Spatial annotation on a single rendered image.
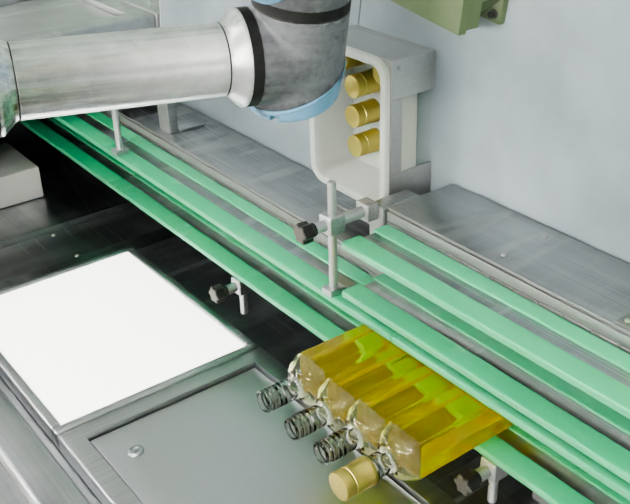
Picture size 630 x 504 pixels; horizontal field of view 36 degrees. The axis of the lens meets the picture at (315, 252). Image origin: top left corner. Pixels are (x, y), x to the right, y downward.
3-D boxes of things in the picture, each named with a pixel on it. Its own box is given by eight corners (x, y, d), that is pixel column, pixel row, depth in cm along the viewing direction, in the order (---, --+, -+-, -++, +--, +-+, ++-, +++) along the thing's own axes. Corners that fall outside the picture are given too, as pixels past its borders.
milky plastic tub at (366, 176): (353, 162, 153) (310, 176, 148) (353, 23, 142) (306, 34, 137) (428, 198, 140) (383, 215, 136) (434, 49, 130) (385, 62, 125)
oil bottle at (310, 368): (406, 336, 134) (282, 395, 123) (407, 301, 131) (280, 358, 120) (434, 353, 130) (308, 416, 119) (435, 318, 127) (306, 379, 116)
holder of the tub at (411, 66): (357, 191, 155) (318, 205, 151) (356, 24, 142) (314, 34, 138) (429, 229, 143) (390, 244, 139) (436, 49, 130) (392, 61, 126)
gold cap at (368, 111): (367, 95, 142) (344, 101, 140) (382, 102, 140) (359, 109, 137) (366, 117, 144) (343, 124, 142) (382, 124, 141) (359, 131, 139)
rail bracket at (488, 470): (523, 464, 122) (447, 511, 116) (527, 422, 119) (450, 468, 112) (547, 481, 120) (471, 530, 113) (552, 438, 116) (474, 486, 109)
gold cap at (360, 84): (367, 65, 140) (343, 71, 138) (383, 71, 137) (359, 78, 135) (366, 88, 142) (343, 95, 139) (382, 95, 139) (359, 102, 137)
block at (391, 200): (402, 245, 139) (365, 260, 135) (403, 186, 134) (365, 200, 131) (419, 254, 136) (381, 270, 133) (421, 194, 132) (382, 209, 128)
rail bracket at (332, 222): (365, 271, 136) (294, 301, 130) (365, 163, 128) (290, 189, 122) (379, 280, 134) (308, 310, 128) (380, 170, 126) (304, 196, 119)
